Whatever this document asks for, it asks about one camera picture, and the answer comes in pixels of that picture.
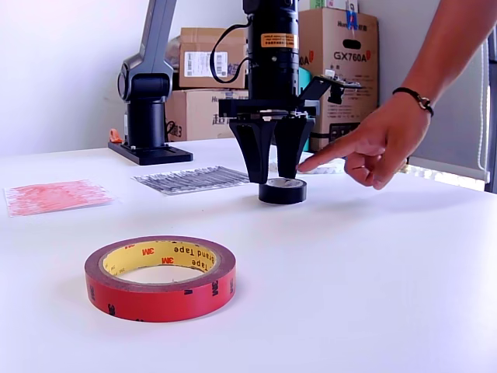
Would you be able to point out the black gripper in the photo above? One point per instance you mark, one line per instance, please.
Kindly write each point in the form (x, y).
(272, 89)

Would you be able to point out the black tape roll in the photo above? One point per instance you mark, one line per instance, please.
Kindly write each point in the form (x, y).
(283, 196)

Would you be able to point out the white tape roll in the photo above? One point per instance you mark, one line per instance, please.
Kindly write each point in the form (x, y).
(330, 169)

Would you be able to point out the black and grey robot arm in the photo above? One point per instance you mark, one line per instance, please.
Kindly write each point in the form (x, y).
(145, 116)

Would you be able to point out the person's right forearm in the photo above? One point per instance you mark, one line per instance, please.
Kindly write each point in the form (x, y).
(458, 50)

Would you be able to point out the red 3M tape roll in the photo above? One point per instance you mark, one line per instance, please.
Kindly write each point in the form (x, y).
(155, 299)

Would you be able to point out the person's right hand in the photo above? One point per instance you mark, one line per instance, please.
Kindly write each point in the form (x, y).
(388, 136)

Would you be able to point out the Huntkey cardboard box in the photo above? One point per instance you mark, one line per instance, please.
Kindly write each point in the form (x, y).
(202, 112)

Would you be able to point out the black scribbled paper sheet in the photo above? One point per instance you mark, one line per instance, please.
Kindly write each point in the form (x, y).
(186, 178)

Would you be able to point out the large GX760A cardboard box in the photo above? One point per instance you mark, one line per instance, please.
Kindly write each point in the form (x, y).
(349, 70)

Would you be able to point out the cardboard box with shipping label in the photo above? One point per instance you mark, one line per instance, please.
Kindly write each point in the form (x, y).
(194, 39)

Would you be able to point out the grey plastic bag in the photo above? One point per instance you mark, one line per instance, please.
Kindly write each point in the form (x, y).
(174, 50)

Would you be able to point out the green and white box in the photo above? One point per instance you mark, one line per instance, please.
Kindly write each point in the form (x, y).
(317, 4)

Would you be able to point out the orange clamp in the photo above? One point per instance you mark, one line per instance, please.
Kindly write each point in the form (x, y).
(113, 136)

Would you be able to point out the white packet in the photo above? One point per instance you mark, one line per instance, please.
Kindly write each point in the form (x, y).
(341, 4)

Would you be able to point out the grey roller blind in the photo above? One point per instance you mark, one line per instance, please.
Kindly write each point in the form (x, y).
(442, 136)

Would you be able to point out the red scribbled paper sheet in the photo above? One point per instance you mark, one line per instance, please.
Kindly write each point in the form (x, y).
(58, 196)

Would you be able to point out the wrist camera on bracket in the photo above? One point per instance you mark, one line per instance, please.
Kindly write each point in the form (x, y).
(334, 89)

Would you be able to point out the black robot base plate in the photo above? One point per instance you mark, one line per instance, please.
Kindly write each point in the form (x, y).
(163, 155)

